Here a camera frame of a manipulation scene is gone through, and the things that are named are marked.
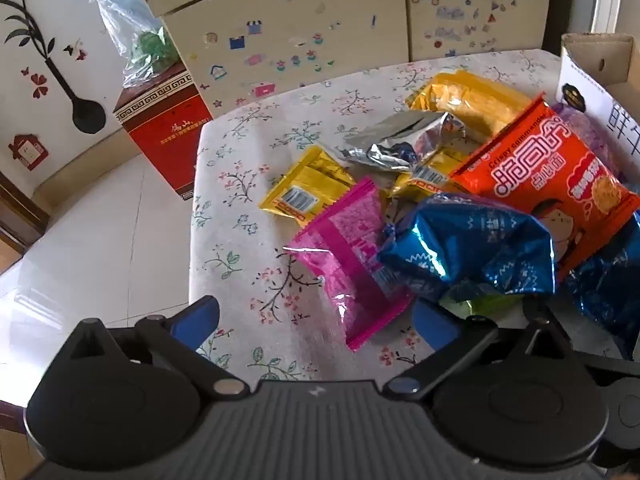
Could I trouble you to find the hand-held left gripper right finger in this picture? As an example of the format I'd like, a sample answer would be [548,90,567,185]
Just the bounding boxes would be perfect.
[382,301,596,398]

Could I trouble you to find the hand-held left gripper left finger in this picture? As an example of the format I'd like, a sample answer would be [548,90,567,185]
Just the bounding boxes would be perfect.
[70,296,248,401]

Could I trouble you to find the green snack packet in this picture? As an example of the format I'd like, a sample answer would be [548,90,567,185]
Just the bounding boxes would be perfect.
[440,294,526,320]

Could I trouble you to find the dark blue foil snack packet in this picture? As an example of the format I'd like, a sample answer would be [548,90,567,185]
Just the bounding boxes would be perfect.
[376,192,557,307]
[562,210,640,361]

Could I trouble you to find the pink snack packet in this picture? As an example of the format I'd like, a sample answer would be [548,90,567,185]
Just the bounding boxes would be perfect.
[282,176,417,352]

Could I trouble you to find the small yellow snack packet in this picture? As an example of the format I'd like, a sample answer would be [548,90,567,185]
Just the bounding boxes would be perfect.
[258,146,357,227]
[389,147,476,202]

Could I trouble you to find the orange snack packet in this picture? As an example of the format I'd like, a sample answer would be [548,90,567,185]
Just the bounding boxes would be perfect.
[447,92,640,281]

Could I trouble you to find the silver foil snack packet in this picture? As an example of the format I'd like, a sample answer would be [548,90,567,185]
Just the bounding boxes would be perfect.
[336,110,467,173]

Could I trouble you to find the large yellow snack packet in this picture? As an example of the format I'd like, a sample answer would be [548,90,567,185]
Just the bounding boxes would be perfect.
[406,70,533,148]

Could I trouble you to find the purple snack packet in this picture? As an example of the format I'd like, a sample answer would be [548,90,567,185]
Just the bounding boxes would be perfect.
[550,101,628,176]

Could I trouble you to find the brown cardboard box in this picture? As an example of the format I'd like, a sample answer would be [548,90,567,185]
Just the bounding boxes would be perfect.
[555,32,640,181]

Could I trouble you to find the red cardboard box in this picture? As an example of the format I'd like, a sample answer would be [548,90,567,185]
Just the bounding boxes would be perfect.
[114,66,214,204]

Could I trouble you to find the clear plastic bag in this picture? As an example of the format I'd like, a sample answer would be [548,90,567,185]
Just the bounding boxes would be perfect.
[95,0,181,89]

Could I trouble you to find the brown door frame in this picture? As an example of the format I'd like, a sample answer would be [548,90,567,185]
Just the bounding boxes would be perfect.
[0,172,51,256]

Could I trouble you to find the black plant wall sticker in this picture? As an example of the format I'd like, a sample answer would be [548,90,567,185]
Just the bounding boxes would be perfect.
[0,0,108,136]

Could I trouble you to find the red house wall sticker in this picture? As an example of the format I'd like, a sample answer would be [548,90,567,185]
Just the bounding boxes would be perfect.
[7,133,51,172]

